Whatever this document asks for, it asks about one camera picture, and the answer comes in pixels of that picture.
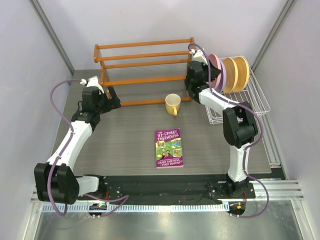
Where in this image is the pink plate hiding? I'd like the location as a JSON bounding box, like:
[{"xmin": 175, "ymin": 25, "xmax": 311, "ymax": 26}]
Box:
[{"xmin": 208, "ymin": 54, "xmax": 224, "ymax": 93}]

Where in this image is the purple plate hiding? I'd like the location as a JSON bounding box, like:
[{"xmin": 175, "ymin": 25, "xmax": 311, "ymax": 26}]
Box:
[{"xmin": 218, "ymin": 59, "xmax": 227, "ymax": 93}]

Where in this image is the white wire dish rack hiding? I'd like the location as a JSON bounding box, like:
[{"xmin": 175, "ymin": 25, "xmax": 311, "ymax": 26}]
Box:
[{"xmin": 219, "ymin": 56, "xmax": 271, "ymax": 116}]

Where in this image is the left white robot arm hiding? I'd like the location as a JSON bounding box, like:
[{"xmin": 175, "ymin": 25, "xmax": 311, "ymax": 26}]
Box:
[{"xmin": 34, "ymin": 86, "xmax": 121, "ymax": 205}]

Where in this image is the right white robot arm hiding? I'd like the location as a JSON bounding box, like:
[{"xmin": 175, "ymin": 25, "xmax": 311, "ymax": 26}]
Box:
[{"xmin": 184, "ymin": 60, "xmax": 258, "ymax": 198}]

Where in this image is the orange wooden shelf rack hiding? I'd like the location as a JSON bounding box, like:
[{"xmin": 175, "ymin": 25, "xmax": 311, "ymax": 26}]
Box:
[{"xmin": 93, "ymin": 37, "xmax": 195, "ymax": 107}]

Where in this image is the front yellow plate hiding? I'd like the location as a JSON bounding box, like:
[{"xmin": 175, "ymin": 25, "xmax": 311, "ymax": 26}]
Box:
[{"xmin": 223, "ymin": 57, "xmax": 238, "ymax": 94}]

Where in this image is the yellow plate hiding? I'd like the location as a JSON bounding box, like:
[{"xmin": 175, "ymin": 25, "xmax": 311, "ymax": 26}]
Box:
[
  {"xmin": 233, "ymin": 56, "xmax": 250, "ymax": 92},
  {"xmin": 223, "ymin": 57, "xmax": 238, "ymax": 94}
]

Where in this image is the back yellow plate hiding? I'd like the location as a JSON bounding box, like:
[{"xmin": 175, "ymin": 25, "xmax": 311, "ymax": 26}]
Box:
[{"xmin": 233, "ymin": 56, "xmax": 250, "ymax": 92}]

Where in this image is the yellow mug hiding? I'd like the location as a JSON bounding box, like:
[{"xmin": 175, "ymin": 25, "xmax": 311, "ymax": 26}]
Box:
[{"xmin": 165, "ymin": 93, "xmax": 181, "ymax": 116}]

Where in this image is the purple treehouse book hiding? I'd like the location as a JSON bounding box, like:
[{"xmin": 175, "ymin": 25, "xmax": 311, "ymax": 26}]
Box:
[{"xmin": 155, "ymin": 128, "xmax": 184, "ymax": 169}]

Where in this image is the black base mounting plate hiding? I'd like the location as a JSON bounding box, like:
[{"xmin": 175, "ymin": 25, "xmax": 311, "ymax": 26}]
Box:
[{"xmin": 89, "ymin": 174, "xmax": 256, "ymax": 206}]

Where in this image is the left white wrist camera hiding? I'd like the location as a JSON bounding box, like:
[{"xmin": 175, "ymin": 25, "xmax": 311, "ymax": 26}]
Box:
[{"xmin": 80, "ymin": 76, "xmax": 105, "ymax": 94}]

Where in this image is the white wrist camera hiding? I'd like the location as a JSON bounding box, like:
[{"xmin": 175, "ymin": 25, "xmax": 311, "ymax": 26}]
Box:
[
  {"xmin": 189, "ymin": 49, "xmax": 208, "ymax": 65},
  {"xmin": 80, "ymin": 76, "xmax": 105, "ymax": 94}
]

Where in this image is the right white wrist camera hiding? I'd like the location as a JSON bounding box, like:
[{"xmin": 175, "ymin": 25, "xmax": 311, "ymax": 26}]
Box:
[{"xmin": 189, "ymin": 49, "xmax": 208, "ymax": 65}]

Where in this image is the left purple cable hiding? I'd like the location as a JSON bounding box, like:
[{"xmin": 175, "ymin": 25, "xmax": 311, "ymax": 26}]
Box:
[{"xmin": 49, "ymin": 79, "xmax": 81, "ymax": 216}]

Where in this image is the purple cable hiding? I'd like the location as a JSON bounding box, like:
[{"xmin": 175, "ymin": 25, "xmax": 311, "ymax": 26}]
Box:
[
  {"xmin": 49, "ymin": 79, "xmax": 81, "ymax": 216},
  {"xmin": 187, "ymin": 43, "xmax": 270, "ymax": 219}
]

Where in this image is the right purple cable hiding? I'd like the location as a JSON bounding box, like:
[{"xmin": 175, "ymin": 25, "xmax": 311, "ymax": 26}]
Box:
[{"xmin": 187, "ymin": 43, "xmax": 270, "ymax": 219}]

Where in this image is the white slotted cable duct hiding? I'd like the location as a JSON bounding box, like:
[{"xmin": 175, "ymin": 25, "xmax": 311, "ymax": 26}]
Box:
[{"xmin": 42, "ymin": 202, "xmax": 230, "ymax": 213}]

